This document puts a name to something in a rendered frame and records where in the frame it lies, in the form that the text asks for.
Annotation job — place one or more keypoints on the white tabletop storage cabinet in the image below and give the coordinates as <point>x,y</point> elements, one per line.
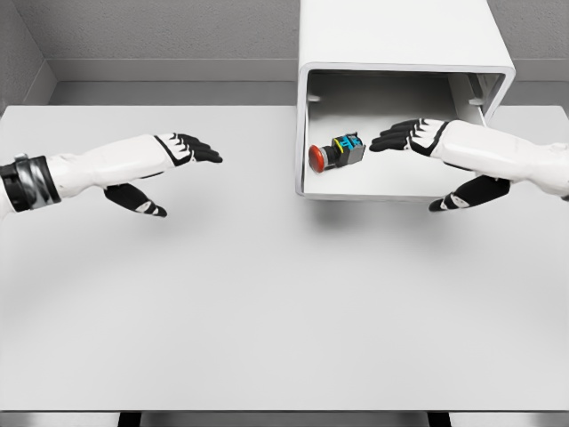
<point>400,31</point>

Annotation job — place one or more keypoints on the white cabinet drawer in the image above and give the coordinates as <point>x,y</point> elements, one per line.
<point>378,180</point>

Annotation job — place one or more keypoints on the red button load switch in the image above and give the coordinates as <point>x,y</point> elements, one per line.
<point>342,151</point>

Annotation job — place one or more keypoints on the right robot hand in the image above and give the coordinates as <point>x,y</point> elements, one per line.
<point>480,149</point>

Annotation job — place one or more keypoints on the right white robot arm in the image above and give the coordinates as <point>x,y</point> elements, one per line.
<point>549,169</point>

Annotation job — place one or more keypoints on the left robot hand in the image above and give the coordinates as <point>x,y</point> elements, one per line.
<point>133,155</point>

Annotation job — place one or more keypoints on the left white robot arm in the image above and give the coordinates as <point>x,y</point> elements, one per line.
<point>40,178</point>

